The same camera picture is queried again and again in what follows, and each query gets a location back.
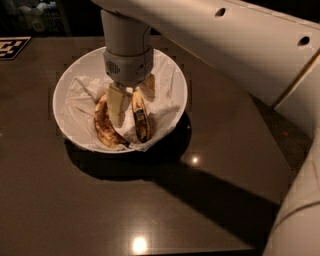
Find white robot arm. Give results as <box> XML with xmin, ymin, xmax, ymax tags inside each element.
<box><xmin>93</xmin><ymin>0</ymin><xmax>320</xmax><ymax>256</ymax></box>

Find white paper towel liner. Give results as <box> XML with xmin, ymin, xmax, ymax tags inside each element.
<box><xmin>64</xmin><ymin>49</ymin><xmax>183</xmax><ymax>153</ymax></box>

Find straight banana with blue sticker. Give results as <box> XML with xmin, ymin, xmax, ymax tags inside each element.
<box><xmin>132</xmin><ymin>90</ymin><xmax>151</xmax><ymax>143</ymax></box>

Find brown spotted curved banana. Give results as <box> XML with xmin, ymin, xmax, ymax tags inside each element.
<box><xmin>94</xmin><ymin>95</ymin><xmax>129</xmax><ymax>149</ymax></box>

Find bottles on background shelf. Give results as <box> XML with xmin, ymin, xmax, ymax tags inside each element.
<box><xmin>0</xmin><ymin>0</ymin><xmax>65</xmax><ymax>35</ymax></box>

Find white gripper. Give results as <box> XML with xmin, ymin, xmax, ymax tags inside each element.
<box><xmin>103</xmin><ymin>48</ymin><xmax>155</xmax><ymax>128</ymax></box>

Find black white fiducial marker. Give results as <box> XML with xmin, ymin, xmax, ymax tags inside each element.
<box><xmin>0</xmin><ymin>37</ymin><xmax>30</xmax><ymax>60</ymax></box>

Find white bowl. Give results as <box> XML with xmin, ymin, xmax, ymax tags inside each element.
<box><xmin>52</xmin><ymin>43</ymin><xmax>189</xmax><ymax>155</ymax></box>

